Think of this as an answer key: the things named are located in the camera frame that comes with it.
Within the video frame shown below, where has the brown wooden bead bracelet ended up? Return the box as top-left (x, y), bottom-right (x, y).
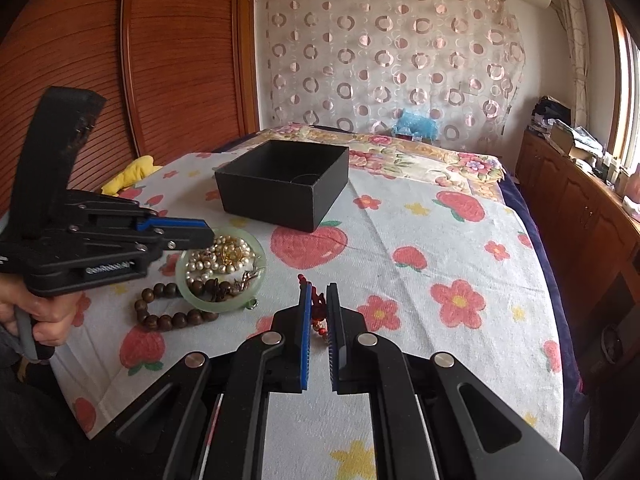
top-left (133, 280), bottom-right (221, 331)

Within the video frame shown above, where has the gold jewelry piece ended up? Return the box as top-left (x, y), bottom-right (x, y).
top-left (217, 240), bottom-right (254, 269)

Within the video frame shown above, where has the white pearl necklace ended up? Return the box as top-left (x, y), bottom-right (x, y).
top-left (184, 234), bottom-right (257, 287)

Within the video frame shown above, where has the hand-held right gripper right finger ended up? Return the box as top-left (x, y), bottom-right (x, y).
top-left (326, 282), bottom-right (584, 480)

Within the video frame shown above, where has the white lace curtain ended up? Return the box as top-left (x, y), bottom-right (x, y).
top-left (552, 0), bottom-right (594, 128)

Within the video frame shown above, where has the red bead bracelet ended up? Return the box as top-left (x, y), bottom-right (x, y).
top-left (297, 273), bottom-right (335, 347)

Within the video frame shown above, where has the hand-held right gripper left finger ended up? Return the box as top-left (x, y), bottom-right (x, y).
top-left (115, 282), bottom-right (314, 480)

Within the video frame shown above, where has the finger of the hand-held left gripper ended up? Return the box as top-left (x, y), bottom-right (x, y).
top-left (64, 189), bottom-right (213, 242)
top-left (134, 233), bottom-right (215, 272)

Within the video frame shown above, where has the dark small bead bracelet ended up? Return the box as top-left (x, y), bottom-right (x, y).
top-left (197, 270), bottom-right (266, 304)

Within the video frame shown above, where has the black cardboard box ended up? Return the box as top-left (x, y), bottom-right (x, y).
top-left (213, 139), bottom-right (350, 234)

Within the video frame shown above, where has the blue plastic bag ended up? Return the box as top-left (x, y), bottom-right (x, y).
top-left (392, 107), bottom-right (444, 141)

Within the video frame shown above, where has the circle pattern curtain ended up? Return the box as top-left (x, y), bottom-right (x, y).
top-left (254, 0), bottom-right (527, 157)

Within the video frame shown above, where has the pile of clutter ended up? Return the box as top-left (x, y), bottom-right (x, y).
top-left (531, 94), bottom-right (640, 213)

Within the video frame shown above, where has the wooden slatted wardrobe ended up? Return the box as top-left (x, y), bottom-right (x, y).
top-left (0, 0), bottom-right (262, 213)

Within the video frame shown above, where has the window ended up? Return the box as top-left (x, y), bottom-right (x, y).
top-left (604, 0), bottom-right (640, 173)

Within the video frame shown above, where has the green jade bangle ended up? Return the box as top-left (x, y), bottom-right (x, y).
top-left (174, 227), bottom-right (268, 313)

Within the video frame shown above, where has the person's left hand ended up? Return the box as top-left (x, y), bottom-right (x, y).
top-left (0, 275), bottom-right (85, 361)

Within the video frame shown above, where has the yellow cloth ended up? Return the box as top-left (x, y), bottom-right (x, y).
top-left (101, 155), bottom-right (162, 196)

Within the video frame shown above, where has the wooden side cabinet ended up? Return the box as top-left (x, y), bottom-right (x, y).
top-left (514, 129), bottom-right (640, 326)

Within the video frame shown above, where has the strawberry flower print towel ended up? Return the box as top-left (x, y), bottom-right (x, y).
top-left (49, 152), bottom-right (567, 480)

